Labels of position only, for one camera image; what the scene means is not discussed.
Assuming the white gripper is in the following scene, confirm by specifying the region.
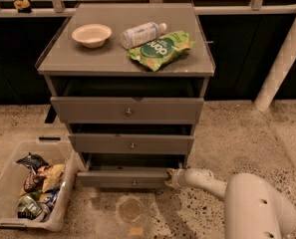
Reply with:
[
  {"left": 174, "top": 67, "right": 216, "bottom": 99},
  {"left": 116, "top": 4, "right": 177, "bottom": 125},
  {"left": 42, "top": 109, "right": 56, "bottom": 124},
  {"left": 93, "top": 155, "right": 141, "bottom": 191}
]
[{"left": 165, "top": 168, "right": 187, "bottom": 188}]

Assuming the grey bottom drawer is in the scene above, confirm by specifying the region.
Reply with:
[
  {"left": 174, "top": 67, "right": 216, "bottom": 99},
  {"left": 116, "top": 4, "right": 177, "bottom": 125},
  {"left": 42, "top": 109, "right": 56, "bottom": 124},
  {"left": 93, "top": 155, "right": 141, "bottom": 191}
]
[{"left": 78, "top": 152, "right": 185, "bottom": 189}]

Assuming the grey drawer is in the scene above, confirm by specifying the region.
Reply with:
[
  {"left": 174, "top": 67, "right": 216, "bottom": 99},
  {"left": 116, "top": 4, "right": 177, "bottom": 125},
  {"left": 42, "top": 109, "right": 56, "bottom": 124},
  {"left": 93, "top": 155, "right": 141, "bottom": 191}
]
[
  {"left": 51, "top": 97, "right": 203, "bottom": 124},
  {"left": 78, "top": 152, "right": 185, "bottom": 189},
  {"left": 69, "top": 133, "right": 194, "bottom": 154}
]

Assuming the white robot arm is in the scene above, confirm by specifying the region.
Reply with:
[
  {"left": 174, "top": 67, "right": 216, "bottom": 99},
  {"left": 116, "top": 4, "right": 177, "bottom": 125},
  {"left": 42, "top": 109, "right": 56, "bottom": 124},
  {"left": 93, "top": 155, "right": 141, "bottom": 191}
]
[{"left": 165, "top": 168, "right": 296, "bottom": 239}]

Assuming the grey middle drawer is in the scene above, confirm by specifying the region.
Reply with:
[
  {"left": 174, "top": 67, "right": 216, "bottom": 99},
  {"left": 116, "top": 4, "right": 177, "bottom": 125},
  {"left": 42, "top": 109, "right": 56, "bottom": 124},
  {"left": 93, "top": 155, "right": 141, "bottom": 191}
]
[{"left": 69, "top": 133, "right": 194, "bottom": 154}]

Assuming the grey drawer cabinet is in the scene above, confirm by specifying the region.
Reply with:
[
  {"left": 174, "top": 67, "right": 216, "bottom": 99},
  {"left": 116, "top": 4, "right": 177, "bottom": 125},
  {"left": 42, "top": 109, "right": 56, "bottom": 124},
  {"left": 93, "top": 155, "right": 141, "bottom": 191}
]
[{"left": 35, "top": 2, "right": 217, "bottom": 171}]

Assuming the grey top drawer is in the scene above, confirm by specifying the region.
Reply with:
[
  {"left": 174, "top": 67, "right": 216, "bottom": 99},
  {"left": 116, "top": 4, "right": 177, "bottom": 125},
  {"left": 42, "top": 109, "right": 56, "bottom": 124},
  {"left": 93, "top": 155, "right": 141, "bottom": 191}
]
[{"left": 51, "top": 97, "right": 203, "bottom": 124}]

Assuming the yellow chip bag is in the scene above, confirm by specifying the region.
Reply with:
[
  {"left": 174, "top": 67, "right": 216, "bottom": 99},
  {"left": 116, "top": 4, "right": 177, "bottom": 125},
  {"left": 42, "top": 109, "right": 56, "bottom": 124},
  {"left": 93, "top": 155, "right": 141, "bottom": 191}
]
[{"left": 38, "top": 164, "right": 65, "bottom": 193}]

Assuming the blue white soda can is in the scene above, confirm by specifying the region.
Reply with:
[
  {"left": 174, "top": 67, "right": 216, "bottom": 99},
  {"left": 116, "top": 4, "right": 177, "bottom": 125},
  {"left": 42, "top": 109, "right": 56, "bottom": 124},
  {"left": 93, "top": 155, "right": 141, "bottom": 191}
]
[{"left": 41, "top": 188, "right": 60, "bottom": 214}]

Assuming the green snack bag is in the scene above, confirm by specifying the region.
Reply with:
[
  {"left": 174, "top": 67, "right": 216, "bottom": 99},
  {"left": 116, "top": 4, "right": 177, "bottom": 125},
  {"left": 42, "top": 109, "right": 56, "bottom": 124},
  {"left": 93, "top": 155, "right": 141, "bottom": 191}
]
[{"left": 128, "top": 31, "right": 196, "bottom": 72}]

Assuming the dark blue chip bag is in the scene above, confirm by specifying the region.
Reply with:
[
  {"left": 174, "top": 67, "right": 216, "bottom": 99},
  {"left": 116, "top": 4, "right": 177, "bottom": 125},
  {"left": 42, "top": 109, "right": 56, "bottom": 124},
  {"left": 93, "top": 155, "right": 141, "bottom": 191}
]
[{"left": 16, "top": 152, "right": 48, "bottom": 170}]

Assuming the brown snack bag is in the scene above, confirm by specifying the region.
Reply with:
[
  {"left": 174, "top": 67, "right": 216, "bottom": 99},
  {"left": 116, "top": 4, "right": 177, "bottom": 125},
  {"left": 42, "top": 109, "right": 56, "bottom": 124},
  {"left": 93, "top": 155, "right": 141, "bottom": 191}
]
[{"left": 23, "top": 173, "right": 45, "bottom": 192}]

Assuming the clear plastic bin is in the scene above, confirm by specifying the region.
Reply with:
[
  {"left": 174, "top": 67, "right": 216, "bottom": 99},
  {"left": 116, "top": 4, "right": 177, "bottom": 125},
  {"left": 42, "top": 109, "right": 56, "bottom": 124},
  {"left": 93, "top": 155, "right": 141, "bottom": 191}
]
[{"left": 0, "top": 141, "right": 77, "bottom": 232}]

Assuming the clear plastic bottle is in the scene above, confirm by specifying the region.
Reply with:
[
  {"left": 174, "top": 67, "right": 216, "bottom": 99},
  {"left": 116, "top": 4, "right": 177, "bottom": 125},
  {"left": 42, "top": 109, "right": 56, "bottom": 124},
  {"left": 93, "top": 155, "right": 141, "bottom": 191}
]
[{"left": 121, "top": 22, "right": 167, "bottom": 49}]

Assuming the white paper bowl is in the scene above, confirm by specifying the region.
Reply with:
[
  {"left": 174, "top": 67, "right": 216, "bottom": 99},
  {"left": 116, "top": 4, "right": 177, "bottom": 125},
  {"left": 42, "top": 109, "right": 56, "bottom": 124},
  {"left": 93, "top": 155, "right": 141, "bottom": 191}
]
[{"left": 72, "top": 24, "right": 112, "bottom": 49}]

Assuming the white diagonal pillar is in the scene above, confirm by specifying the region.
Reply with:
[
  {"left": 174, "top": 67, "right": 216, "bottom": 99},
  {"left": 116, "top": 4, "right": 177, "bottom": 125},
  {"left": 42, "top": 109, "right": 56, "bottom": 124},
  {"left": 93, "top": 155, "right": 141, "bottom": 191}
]
[{"left": 254, "top": 17, "right": 296, "bottom": 112}]

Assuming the yellow black toy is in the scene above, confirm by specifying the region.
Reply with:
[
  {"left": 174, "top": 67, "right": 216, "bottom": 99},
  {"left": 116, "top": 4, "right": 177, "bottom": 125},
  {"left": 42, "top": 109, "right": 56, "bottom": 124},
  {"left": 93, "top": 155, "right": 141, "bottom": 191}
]
[{"left": 13, "top": 0, "right": 32, "bottom": 13}]

